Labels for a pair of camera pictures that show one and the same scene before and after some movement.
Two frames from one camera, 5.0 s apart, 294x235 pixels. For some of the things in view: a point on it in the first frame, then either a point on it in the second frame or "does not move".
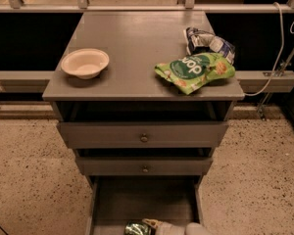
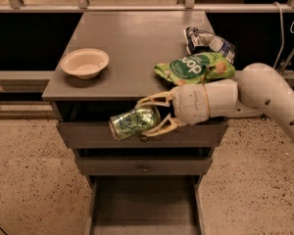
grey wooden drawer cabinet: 142,146 does not move
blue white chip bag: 199,41 does not move
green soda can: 137,227 -> 129,123
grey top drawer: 141,134 does not move
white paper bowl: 85,64 does not move
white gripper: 171,229 -> 188,104
